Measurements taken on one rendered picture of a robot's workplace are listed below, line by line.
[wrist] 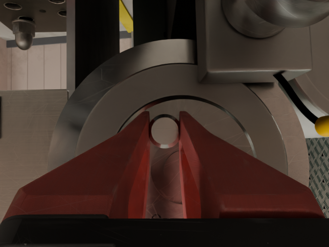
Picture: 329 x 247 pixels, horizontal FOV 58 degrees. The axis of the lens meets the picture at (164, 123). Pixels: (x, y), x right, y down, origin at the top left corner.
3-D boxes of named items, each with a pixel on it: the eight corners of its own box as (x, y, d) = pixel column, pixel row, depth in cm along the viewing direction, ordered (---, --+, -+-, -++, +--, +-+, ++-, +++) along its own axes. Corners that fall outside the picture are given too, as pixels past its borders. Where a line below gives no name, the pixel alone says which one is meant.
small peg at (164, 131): (179, 111, 12) (184, 146, 12) (175, 117, 15) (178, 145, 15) (145, 115, 12) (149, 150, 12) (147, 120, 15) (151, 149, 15)
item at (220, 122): (155, 278, 14) (80, 141, 15) (154, 261, 16) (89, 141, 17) (287, 199, 15) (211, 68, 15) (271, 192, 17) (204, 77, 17)
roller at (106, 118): (284, 61, 16) (293, 277, 16) (204, 112, 42) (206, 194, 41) (73, 62, 16) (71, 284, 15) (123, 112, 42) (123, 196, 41)
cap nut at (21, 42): (30, 18, 48) (30, 46, 47) (39, 27, 51) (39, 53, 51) (7, 18, 47) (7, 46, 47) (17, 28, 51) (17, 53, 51)
